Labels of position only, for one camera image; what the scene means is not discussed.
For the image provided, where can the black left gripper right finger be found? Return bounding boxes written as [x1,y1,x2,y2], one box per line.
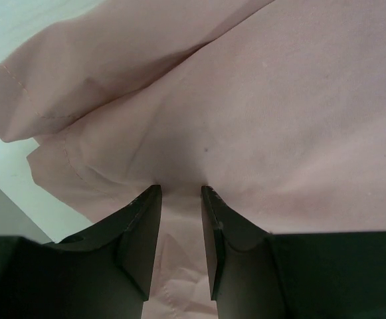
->
[201,186,386,318]

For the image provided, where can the pink trousers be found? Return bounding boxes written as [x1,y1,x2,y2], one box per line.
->
[0,1,386,318]

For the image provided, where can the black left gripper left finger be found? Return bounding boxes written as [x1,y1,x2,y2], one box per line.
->
[0,185,162,318]

